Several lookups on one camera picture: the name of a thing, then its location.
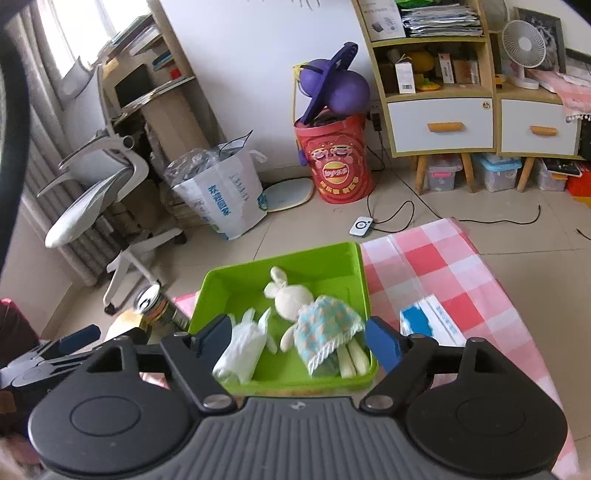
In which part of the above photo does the white tissue pack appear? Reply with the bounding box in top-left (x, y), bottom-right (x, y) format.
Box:
top-left (212, 308), bottom-right (279, 384)

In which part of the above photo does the rabbit doll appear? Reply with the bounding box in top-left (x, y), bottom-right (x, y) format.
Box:
top-left (263, 266), bottom-right (370, 379)

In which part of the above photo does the blue white milk carton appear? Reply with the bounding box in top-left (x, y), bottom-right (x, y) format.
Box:
top-left (400, 295), bottom-right (466, 347)

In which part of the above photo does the dark tin can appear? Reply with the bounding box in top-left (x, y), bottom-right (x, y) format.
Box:
top-left (133, 282), bottom-right (189, 331)

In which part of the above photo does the cookie jar with gold lid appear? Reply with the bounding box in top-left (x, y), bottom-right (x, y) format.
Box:
top-left (105, 309), bottom-right (152, 344)

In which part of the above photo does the red white checkered tablecloth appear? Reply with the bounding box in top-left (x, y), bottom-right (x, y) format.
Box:
top-left (170, 218), bottom-right (581, 480)

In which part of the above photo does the green plastic bin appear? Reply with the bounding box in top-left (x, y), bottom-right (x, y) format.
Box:
top-left (189, 242), bottom-right (378, 397)

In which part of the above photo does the white paper sack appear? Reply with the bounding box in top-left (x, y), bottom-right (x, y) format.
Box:
top-left (164, 134), bottom-right (267, 240)

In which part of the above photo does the white bathroom scale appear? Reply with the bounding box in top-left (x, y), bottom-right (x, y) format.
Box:
top-left (263, 178), bottom-right (315, 213)

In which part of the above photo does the white office chair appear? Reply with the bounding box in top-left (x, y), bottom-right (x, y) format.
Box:
top-left (39, 130), bottom-right (187, 316)

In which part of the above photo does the clear plastic storage box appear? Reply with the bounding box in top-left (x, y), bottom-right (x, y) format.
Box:
top-left (427, 154), bottom-right (463, 192)

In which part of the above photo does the blue lid storage box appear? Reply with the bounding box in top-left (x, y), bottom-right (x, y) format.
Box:
top-left (473, 153), bottom-right (522, 193)

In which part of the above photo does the red snack barrel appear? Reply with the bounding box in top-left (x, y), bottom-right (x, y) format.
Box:
top-left (294, 109), bottom-right (374, 205)

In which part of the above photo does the wooden desk shelf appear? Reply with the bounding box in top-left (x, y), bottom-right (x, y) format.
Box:
top-left (100, 1), bottom-right (223, 160)

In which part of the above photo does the purple bounce ball toy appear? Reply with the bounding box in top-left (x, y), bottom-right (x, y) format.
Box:
top-left (295, 42), bottom-right (370, 125)

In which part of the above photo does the wooden cabinet with drawers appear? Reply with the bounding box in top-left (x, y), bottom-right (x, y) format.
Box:
top-left (359, 18), bottom-right (580, 191)

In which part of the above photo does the white small box on shelf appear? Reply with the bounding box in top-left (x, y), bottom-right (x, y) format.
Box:
top-left (394, 61), bottom-right (416, 95)

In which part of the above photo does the white desk fan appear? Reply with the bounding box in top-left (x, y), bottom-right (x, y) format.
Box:
top-left (501, 20), bottom-right (547, 90)

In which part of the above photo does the stack of papers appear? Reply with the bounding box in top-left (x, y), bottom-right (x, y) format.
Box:
top-left (401, 3), bottom-right (484, 37)

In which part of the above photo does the framed picture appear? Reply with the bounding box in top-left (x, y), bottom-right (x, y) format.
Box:
top-left (514, 7), bottom-right (566, 73)

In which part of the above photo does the black floor cable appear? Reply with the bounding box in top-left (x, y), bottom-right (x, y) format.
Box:
top-left (366, 115), bottom-right (542, 232)

